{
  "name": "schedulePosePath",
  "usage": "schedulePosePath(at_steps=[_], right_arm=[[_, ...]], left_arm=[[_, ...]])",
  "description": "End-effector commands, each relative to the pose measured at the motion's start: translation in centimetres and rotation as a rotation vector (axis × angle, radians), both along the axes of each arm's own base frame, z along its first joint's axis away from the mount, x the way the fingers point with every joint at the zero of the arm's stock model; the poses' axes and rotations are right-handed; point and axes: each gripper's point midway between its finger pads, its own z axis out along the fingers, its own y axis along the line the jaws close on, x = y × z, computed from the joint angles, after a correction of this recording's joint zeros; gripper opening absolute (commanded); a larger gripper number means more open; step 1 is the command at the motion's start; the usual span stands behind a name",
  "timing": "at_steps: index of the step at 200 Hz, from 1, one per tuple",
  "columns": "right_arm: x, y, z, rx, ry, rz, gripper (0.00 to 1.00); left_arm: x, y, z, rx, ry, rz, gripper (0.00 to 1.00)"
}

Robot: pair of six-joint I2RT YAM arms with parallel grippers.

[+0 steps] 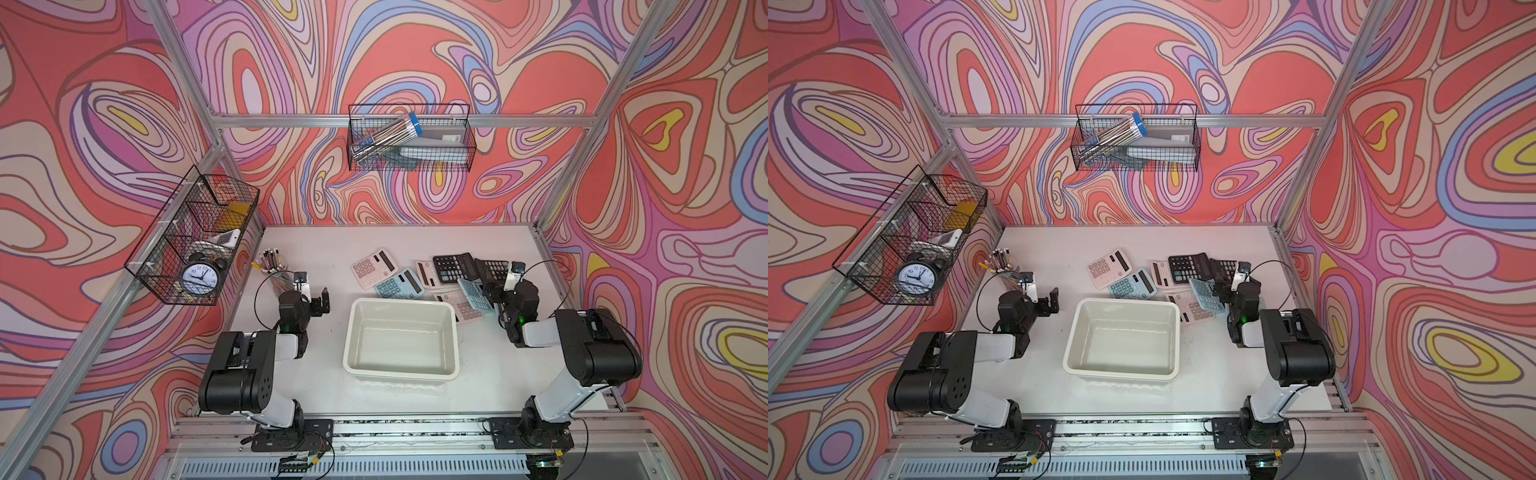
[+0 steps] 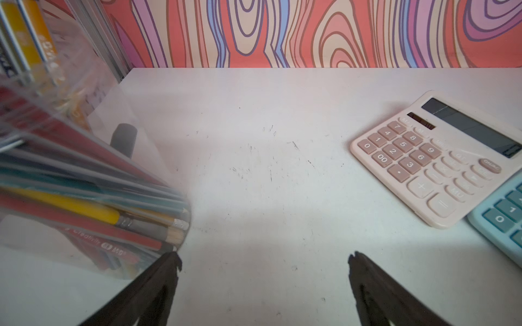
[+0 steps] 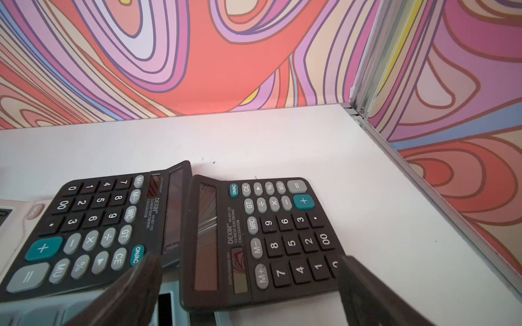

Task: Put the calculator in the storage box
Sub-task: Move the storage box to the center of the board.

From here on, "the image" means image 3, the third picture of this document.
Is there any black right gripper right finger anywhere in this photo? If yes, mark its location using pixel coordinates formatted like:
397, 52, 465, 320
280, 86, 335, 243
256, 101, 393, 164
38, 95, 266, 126
337, 255, 433, 325

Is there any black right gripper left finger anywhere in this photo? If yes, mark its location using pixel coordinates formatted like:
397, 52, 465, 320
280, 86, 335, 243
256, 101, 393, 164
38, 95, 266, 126
66, 253, 163, 325

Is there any light blue calculator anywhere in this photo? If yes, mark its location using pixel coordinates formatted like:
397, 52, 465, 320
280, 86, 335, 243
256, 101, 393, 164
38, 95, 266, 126
1, 281, 232, 325

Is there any pink calculator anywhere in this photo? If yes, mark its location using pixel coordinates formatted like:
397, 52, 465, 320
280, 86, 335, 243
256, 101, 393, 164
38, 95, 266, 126
1, 199, 51, 281

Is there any black calculator left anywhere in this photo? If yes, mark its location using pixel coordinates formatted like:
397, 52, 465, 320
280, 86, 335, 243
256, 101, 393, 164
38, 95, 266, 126
1, 160, 192, 302

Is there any black calculator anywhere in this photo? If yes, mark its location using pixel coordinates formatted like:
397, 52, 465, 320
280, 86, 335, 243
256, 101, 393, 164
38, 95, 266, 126
1, 160, 192, 302
179, 175, 344, 311

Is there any black calculator right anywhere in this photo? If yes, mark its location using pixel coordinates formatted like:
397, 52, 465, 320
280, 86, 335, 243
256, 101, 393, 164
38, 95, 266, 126
179, 175, 344, 311

